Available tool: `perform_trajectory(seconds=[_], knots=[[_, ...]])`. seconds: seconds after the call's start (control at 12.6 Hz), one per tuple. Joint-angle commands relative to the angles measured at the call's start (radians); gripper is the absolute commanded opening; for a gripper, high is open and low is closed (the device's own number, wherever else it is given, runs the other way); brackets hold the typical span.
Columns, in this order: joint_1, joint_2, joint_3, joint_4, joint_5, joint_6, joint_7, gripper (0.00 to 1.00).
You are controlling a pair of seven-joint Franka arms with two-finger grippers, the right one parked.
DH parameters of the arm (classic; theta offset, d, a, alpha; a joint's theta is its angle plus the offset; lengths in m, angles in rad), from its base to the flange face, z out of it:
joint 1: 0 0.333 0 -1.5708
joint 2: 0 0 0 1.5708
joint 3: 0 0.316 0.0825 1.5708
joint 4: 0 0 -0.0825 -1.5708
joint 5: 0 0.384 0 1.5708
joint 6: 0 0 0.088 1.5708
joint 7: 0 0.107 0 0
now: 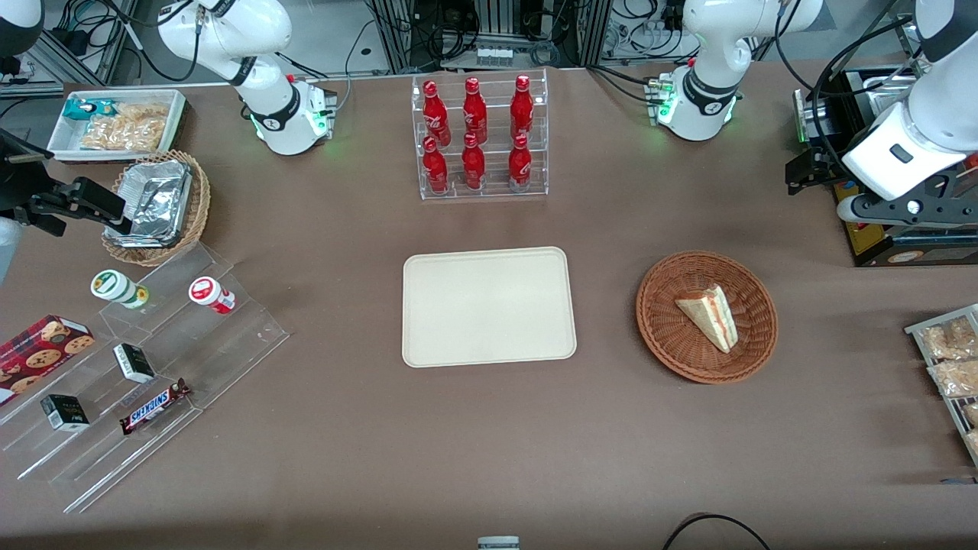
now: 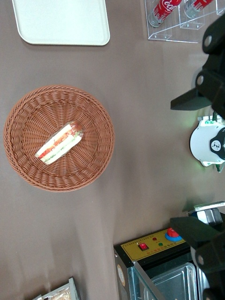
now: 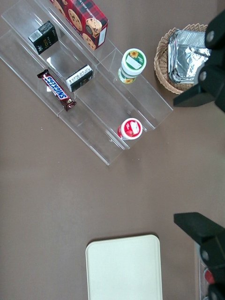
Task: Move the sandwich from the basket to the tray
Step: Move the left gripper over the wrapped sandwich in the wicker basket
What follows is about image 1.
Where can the red cookie box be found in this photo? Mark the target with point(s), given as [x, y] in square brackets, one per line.
[38, 355]

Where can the triangular packaged sandwich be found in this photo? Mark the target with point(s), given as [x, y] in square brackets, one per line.
[710, 313]

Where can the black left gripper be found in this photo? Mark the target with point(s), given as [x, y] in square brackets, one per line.
[827, 162]

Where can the silver metal box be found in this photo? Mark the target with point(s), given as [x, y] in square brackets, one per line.
[804, 114]

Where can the snickers chocolate bar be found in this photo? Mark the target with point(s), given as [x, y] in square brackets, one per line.
[153, 407]

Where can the aluminium foil containers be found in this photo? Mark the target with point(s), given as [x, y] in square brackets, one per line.
[157, 198]

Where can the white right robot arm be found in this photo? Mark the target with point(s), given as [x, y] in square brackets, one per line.
[260, 30]

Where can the black hot food display case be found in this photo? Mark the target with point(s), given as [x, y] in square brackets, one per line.
[917, 256]

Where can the red lid snack cup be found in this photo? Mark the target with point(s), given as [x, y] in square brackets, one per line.
[208, 293]

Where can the clear bag of pastries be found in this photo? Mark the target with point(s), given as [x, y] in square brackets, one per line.
[973, 443]
[955, 378]
[972, 414]
[947, 340]

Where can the small black carton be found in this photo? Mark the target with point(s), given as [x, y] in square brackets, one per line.
[65, 412]
[134, 363]

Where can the stainless steel food pan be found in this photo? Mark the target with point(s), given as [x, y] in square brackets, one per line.
[886, 90]

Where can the red cola bottle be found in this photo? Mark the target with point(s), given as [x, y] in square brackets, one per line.
[522, 107]
[435, 168]
[474, 111]
[473, 164]
[519, 164]
[435, 111]

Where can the teal snack packet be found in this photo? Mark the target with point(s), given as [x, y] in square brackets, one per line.
[80, 108]

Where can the small grey device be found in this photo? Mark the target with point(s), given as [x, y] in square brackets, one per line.
[498, 543]

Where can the clear bag of crackers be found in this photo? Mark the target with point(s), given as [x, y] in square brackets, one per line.
[126, 130]

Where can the brown round wicker basket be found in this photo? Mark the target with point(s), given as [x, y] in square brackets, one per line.
[672, 336]

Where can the clear acrylic bottle rack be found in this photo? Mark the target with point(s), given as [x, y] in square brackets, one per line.
[493, 183]

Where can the tray of packaged snacks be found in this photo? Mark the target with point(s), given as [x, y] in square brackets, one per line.
[917, 330]

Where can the white power strip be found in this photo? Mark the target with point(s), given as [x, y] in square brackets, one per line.
[493, 56]

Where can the clear acrylic stepped display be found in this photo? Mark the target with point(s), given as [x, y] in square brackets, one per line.
[191, 359]

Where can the beige plastic serving tray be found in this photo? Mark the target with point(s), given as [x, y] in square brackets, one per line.
[489, 305]

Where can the green lid snack cup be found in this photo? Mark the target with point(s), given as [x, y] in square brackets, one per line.
[114, 286]

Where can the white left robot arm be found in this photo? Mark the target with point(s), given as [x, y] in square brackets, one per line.
[710, 46]

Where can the white rectangular plastic bin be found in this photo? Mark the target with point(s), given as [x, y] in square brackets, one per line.
[65, 141]

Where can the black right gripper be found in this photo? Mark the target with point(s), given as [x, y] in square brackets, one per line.
[17, 182]

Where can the light wicker basket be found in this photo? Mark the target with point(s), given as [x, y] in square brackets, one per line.
[197, 206]

